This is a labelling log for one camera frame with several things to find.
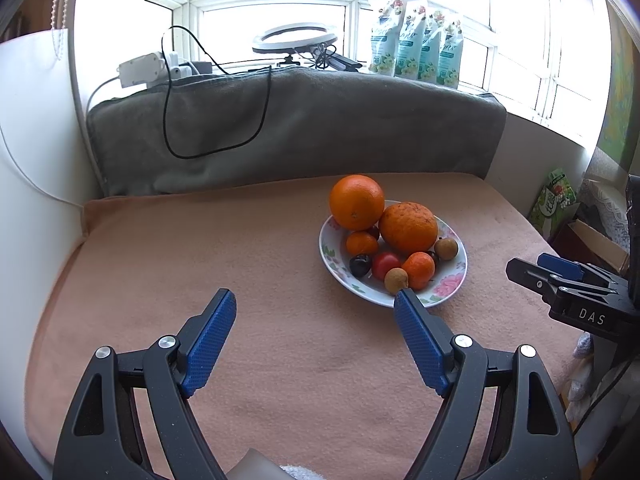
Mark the teal floral refill pouch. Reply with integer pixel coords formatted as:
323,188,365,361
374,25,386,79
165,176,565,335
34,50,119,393
417,10,448,85
394,0,428,81
368,0,408,77
436,17,465,90

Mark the grey blanket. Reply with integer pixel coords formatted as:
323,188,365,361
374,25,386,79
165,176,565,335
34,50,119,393
86,67,508,198

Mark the black cable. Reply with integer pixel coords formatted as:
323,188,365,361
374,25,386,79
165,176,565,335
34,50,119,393
161,25,273,160

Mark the cardboard box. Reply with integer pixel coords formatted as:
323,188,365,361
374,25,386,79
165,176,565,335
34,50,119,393
552,217,630,276

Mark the bumpy large orange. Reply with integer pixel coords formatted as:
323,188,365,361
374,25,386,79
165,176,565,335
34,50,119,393
378,201,439,255

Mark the white plug adapter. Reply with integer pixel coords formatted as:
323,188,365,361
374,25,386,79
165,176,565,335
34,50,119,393
165,50,193,78

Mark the white power cord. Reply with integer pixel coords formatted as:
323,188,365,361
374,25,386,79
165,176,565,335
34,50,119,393
87,76,121,111

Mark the small tangerine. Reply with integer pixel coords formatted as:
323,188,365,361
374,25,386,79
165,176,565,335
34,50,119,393
346,230,379,257
401,251,436,291

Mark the white power strip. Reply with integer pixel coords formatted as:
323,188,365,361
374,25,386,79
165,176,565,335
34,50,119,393
117,52,168,87

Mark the thin white cable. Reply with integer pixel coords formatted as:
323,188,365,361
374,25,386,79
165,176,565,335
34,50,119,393
0,125,86,211

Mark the white floral plate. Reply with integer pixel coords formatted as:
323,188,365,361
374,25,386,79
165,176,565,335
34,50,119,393
318,214,469,308

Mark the white bead cord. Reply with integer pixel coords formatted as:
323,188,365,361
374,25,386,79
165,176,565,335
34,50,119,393
50,0,83,53

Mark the black folded tripod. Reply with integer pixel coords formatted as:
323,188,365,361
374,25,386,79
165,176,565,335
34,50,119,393
312,45,363,72

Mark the smooth large orange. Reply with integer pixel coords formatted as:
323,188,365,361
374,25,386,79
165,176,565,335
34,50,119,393
329,174,386,231

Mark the white ring light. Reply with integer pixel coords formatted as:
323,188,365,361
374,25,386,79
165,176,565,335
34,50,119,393
251,22,341,56

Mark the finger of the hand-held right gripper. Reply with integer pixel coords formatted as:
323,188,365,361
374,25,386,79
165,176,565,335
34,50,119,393
506,257,616,302
537,253,623,288

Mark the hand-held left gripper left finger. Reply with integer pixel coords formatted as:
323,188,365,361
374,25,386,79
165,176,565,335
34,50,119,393
52,288,237,480

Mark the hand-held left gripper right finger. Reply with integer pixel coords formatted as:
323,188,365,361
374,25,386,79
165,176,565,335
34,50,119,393
393,288,573,480

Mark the green packet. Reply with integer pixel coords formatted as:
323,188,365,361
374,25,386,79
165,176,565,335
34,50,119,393
528,168,579,233

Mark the large red cherry tomato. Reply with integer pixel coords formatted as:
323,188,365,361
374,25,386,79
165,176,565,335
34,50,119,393
371,252,402,281

